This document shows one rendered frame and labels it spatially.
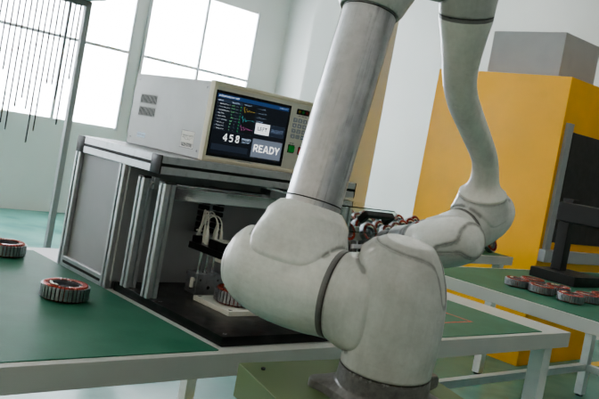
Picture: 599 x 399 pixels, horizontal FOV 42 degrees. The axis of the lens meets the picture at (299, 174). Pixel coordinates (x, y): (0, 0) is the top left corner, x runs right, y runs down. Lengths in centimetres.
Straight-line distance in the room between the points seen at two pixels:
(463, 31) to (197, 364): 83
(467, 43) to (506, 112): 423
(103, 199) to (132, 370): 70
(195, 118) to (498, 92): 392
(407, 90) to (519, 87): 318
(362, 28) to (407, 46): 742
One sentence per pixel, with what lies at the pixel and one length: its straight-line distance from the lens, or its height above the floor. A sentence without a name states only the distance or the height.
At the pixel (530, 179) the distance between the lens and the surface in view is 550.
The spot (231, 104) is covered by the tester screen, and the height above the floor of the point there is 127.
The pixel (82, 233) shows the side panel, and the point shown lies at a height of 85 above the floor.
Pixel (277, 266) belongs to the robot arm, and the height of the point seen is 99.
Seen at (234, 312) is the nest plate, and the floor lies 78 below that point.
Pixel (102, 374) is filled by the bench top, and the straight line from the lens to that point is 152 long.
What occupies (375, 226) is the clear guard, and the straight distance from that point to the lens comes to 206.
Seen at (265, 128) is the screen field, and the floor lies 122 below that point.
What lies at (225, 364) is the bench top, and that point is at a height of 72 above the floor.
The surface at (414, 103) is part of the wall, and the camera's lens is 860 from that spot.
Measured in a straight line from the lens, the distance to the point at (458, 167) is 584.
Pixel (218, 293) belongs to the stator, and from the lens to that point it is 194.
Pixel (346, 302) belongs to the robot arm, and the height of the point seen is 97.
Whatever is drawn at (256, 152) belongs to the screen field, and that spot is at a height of 116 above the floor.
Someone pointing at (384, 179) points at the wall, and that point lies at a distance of 873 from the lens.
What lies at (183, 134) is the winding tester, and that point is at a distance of 208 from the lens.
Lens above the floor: 120
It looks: 2 degrees down
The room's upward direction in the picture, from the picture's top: 10 degrees clockwise
